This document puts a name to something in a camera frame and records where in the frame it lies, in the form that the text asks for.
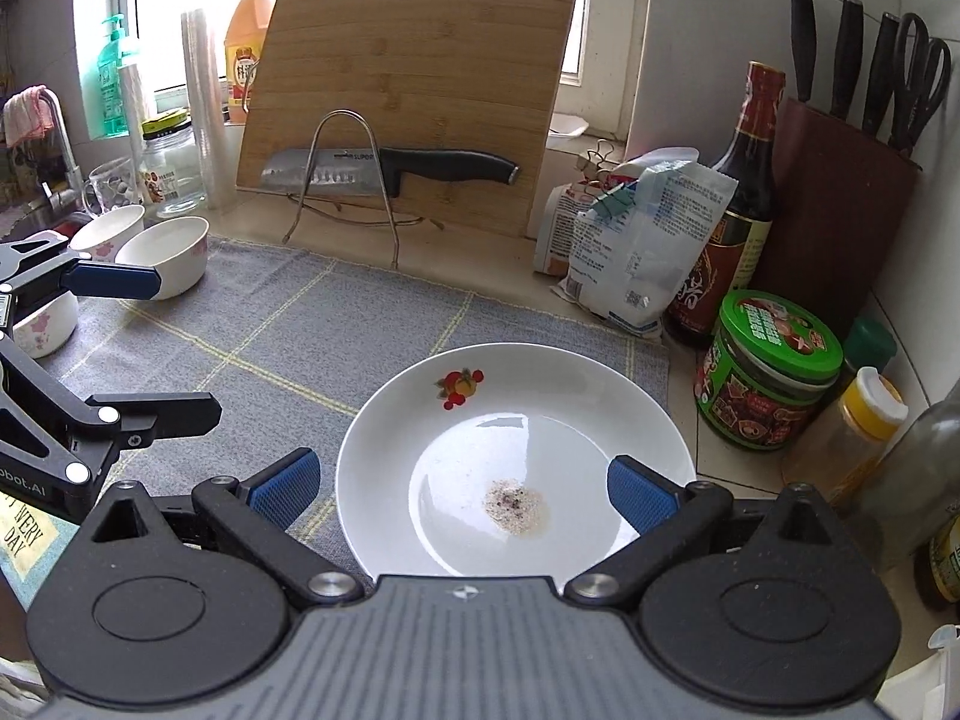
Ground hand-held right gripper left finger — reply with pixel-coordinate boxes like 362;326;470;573
94;448;367;608

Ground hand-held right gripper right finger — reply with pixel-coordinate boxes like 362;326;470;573
564;455;856;607

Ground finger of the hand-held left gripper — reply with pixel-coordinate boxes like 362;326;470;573
0;349;223;488
0;234;162;301

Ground white pink-floral bowl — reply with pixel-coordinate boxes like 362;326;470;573
11;289;80;359
115;216;210;301
69;204;146;265

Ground white floral plate brown stain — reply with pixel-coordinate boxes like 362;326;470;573
336;343;697;584

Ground clear glass mug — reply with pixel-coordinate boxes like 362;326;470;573
81;157;145;217

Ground metal faucet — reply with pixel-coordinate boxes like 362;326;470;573
34;88;85;215

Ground clear glass jar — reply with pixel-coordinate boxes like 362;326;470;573
139;109;209;215

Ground grey and teal checked mat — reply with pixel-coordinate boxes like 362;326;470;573
0;235;672;616

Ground green-lidded sauce jar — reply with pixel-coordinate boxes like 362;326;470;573
694;289;845;455

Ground pink cloth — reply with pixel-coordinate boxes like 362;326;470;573
2;86;57;149

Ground green dish soap bottle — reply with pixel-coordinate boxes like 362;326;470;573
96;13;145;140

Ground stack of clear plastic cups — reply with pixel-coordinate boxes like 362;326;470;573
180;7;230;211

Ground yellow-lidded spice jar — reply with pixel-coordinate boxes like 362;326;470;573
780;367;910;515

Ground white and blue packet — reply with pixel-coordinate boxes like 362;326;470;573
559;150;740;338

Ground dark soy sauce bottle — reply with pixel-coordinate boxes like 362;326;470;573
664;60;786;351

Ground orange cooking oil bottle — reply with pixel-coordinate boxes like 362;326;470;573
225;0;282;125

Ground small green-capped bottle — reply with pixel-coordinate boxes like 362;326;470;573
840;315;899;391

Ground clear glass bottle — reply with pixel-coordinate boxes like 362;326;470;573
847;382;960;572

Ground red and white packet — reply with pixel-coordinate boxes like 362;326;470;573
534;180;601;278

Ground green plastic clip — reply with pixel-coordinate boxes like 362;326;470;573
589;186;640;220

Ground green-label oil bottle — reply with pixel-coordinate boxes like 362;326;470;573
913;510;960;610

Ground metal binder clip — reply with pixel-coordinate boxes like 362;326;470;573
581;141;625;182

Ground dark red knife block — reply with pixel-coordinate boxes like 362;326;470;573
754;94;922;350

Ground white lidded plastic box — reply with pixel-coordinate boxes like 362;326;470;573
926;621;960;720

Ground bamboo cutting board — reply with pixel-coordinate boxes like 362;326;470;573
235;0;578;239

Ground black kitchen scissors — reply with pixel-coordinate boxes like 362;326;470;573
889;13;953;160

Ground metal wire rack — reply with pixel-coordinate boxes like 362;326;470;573
283;109;443;268

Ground black-handled kitchen cleaver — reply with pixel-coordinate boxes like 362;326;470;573
260;148;522;198

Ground black-handled knife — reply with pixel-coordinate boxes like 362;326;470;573
831;0;865;121
861;13;901;136
789;0;818;104

